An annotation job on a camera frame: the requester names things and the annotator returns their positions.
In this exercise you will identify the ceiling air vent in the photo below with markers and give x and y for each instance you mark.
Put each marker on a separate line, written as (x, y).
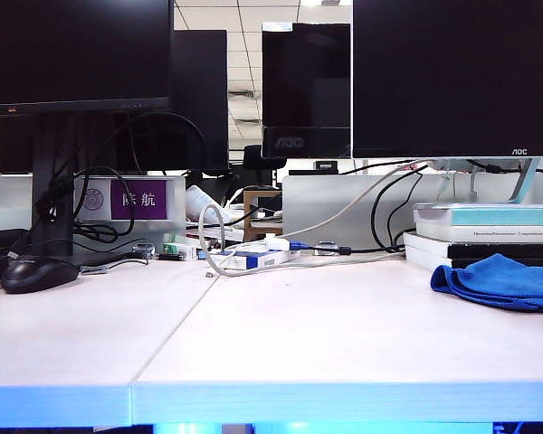
(242, 94)

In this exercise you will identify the small silver metal clip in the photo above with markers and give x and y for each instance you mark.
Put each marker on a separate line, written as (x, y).
(328, 244)

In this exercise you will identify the white book with small print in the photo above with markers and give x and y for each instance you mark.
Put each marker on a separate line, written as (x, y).
(479, 234)

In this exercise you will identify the frosted white desk partition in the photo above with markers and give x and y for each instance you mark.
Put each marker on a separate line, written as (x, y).
(176, 203)

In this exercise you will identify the blue and white box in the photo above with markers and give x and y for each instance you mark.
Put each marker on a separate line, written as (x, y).
(253, 261)

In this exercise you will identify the small silver metal connector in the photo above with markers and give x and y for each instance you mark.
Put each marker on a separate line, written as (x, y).
(95, 270)

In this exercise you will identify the silver monitor stand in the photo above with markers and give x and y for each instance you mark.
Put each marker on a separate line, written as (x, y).
(525, 185)

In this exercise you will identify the black monitor back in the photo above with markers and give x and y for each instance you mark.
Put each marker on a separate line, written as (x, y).
(199, 90)

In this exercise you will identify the small clear plastic case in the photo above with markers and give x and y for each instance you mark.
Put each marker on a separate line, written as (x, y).
(145, 248)

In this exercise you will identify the grey desk partition panel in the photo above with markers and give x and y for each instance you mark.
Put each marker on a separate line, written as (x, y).
(326, 203)

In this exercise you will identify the white sign with purple card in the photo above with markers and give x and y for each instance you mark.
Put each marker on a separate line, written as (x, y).
(140, 199)

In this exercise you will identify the black monitor base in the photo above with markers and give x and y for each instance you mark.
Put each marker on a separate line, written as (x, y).
(217, 183)

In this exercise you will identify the right black AOC monitor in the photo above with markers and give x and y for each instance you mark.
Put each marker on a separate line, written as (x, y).
(434, 77)

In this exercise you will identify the small flat black object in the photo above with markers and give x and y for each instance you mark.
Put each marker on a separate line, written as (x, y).
(169, 257)

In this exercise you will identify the blue microfiber rag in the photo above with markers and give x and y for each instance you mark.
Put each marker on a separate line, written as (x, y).
(502, 285)

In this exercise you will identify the teal and white book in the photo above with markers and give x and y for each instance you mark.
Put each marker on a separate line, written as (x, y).
(502, 216)

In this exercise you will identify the green and white small box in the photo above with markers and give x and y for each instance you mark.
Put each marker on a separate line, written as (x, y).
(176, 251)

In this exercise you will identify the black office chair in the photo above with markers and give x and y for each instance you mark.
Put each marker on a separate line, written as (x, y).
(258, 158)

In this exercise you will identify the white adapter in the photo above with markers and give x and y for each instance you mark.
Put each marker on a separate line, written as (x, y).
(276, 243)

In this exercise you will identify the stack of papers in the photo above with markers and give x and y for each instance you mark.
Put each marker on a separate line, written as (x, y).
(226, 233)

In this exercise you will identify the black monitor with red logo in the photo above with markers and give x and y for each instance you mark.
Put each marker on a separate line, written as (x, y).
(72, 50)

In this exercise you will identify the black AOC monitor with silver edge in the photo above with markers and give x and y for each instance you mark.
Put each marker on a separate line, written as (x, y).
(305, 77)

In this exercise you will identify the black computer mouse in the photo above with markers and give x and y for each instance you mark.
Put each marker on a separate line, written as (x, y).
(38, 273)

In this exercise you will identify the white crumpled bag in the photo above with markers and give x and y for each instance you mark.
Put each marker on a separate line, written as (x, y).
(199, 201)

